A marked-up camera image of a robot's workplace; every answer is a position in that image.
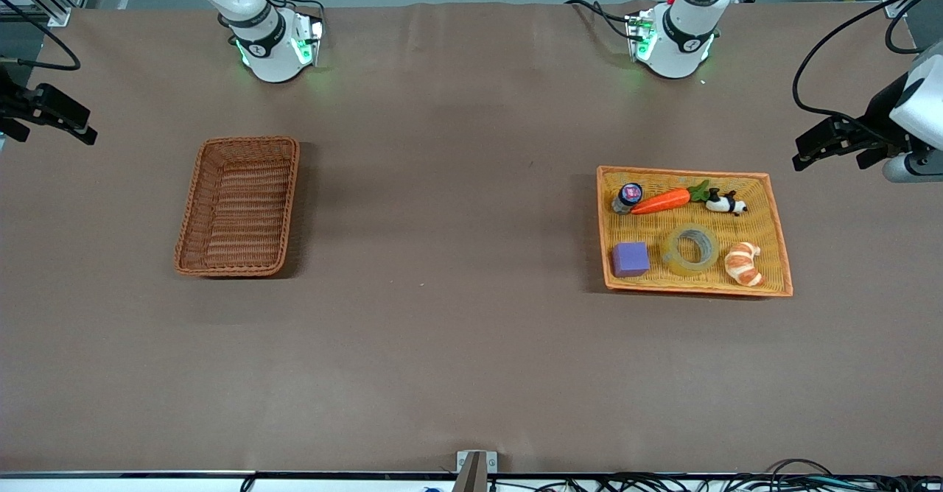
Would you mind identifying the orange yellow woven basket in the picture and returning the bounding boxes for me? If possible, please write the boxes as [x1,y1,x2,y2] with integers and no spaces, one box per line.
[596,166,794,298]

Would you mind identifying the brown wicker basket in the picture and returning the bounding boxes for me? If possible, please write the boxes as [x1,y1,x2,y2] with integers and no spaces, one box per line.
[174,136,301,278]

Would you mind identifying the black white panda toy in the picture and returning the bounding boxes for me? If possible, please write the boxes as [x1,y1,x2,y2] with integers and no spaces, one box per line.
[705,188,749,217]

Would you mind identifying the small jar dark lid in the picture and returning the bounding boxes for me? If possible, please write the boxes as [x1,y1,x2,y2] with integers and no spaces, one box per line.
[611,182,644,215]

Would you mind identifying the yellow packing tape roll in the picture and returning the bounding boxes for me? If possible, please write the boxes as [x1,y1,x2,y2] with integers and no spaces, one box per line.
[661,223,721,278]

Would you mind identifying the short black looped cable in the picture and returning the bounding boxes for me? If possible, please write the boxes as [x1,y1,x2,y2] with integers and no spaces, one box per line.
[884,2,943,56]

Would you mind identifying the black left arm base cables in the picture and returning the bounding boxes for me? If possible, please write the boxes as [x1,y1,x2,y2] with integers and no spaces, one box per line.
[565,0,642,42]

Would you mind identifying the metal bracket with post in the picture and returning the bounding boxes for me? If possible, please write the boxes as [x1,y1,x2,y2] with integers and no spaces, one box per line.
[453,450,498,492]

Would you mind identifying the toy croissant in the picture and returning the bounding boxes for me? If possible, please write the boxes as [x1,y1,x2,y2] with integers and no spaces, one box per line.
[724,242,767,288]

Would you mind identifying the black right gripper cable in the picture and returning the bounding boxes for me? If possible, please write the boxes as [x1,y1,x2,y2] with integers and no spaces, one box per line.
[0,0,82,71]

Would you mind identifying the black cable bundle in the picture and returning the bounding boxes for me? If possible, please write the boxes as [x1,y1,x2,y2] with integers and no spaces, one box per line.
[490,459,943,492]

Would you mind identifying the orange toy carrot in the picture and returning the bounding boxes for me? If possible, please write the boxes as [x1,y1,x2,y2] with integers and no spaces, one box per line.
[631,180,712,216]

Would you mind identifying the long black left arm cable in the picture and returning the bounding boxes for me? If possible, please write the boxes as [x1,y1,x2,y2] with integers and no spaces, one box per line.
[792,0,943,147]

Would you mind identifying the purple foam cube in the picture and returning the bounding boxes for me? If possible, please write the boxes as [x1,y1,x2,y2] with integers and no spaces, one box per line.
[611,242,651,279]

